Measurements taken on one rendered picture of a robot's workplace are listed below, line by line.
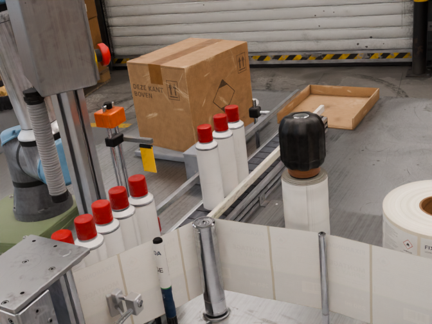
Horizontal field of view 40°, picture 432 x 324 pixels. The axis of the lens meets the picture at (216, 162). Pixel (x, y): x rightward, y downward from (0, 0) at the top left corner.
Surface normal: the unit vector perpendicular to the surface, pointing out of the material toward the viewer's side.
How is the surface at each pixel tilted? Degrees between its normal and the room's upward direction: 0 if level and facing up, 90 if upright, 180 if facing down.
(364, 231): 0
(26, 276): 0
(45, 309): 90
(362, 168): 0
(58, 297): 90
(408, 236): 90
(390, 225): 90
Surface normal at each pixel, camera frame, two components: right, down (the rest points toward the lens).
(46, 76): 0.43, 0.32
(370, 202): -0.11, -0.90
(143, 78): -0.62, 0.39
